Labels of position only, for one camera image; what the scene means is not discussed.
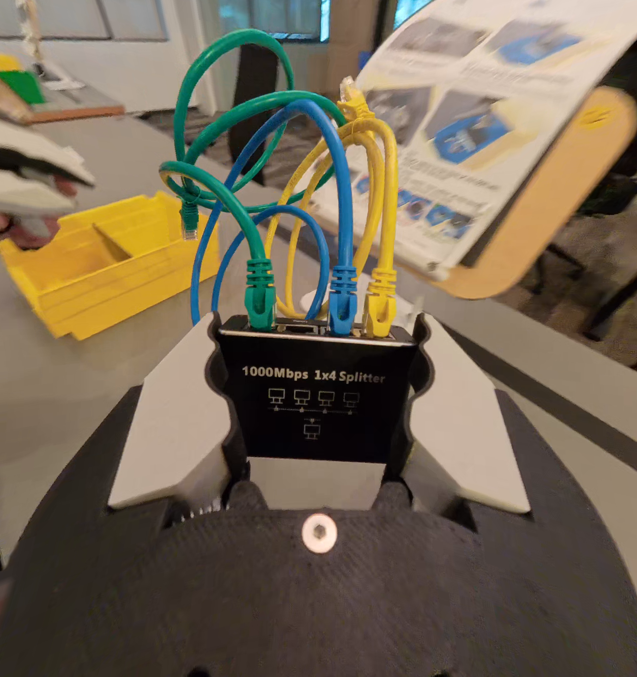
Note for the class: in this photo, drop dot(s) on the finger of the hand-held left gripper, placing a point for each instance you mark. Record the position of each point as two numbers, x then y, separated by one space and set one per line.
17 193
27 143

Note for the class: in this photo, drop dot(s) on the printed instruction sheet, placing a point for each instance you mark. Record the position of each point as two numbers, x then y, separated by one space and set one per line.
456 132

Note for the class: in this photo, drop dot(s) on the wooden clipboard board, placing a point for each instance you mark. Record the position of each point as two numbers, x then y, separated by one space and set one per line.
551 211

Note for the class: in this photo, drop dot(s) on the black chair backrest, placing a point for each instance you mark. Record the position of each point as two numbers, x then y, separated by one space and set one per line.
255 106

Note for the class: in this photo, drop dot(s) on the black ethernet splitter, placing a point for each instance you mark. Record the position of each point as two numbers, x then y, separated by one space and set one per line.
318 428

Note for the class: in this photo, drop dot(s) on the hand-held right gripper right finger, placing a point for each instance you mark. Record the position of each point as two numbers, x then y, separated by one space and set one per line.
466 423

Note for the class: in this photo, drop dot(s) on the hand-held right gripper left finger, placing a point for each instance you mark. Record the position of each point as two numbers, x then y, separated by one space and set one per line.
175 423

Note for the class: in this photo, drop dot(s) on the white stand base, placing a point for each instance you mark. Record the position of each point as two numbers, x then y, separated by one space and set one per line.
409 309

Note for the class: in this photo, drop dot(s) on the yellow plastic bin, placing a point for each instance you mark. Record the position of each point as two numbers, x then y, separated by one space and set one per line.
112 285

